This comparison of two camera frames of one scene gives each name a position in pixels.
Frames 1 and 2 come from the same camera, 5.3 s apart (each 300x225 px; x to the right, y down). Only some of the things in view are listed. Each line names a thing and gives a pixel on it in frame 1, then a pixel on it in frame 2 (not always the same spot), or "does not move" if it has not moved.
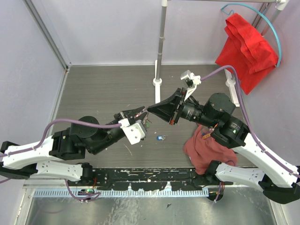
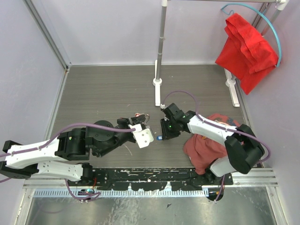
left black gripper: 130,115 → 128,122
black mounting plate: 147,179 does not move
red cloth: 246,51 does not move
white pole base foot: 157,83 does not move
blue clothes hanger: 264,16 does not move
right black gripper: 165,109 → 166,134
